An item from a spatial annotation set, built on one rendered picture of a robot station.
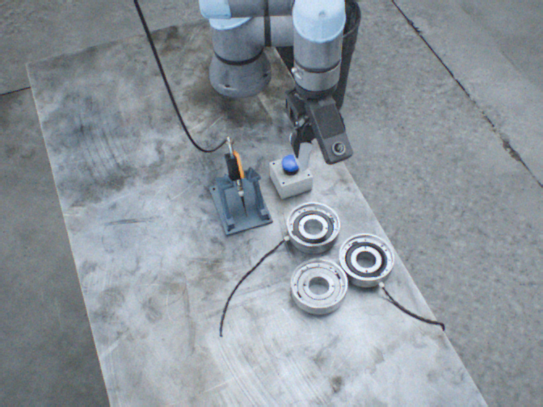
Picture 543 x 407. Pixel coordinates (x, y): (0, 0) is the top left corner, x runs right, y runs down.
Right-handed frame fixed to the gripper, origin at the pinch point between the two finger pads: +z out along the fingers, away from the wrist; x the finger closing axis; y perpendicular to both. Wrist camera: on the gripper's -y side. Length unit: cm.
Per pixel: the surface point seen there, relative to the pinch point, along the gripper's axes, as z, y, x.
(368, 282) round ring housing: 13.0, -20.0, -2.4
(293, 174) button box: 11.7, 8.1, 1.2
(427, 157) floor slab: 96, 60, -75
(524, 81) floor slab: 96, 81, -132
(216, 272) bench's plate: 16.3, -5.4, 23.1
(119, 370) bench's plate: 16, -18, 45
